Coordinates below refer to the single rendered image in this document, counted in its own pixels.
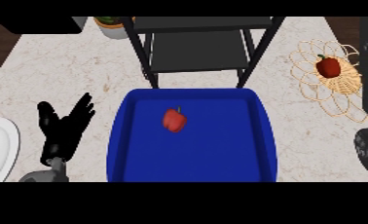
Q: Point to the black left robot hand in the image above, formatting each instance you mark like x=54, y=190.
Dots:
x=64, y=130

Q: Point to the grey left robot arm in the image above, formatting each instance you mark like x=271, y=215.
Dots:
x=52, y=173

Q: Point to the blue plastic tray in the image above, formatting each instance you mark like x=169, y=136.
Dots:
x=191, y=143

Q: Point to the black tiered shelf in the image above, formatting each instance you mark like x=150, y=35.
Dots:
x=199, y=51

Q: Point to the white plate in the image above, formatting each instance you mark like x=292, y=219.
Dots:
x=8, y=148

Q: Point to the black appliance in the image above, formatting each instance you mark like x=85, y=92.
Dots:
x=43, y=24

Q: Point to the potted green plant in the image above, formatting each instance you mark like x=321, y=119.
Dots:
x=113, y=26

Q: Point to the dark red bell pepper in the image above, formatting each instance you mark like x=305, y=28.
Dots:
x=329, y=67

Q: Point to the dark speckled round object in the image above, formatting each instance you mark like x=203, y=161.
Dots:
x=363, y=148

